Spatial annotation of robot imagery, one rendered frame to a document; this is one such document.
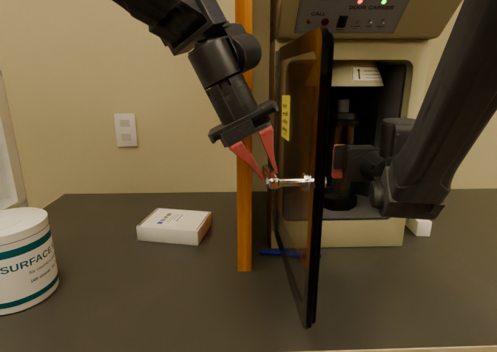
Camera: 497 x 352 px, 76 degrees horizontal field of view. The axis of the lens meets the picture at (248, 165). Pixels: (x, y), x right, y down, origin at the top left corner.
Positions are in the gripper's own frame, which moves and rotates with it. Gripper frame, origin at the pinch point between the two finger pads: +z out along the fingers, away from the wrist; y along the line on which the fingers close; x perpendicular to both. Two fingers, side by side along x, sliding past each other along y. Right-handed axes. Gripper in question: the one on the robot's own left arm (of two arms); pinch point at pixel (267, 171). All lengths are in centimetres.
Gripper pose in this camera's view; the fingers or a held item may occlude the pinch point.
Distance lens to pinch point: 48.0
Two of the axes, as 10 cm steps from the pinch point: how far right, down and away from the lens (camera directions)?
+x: 0.6, 2.5, -9.7
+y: -9.0, 4.4, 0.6
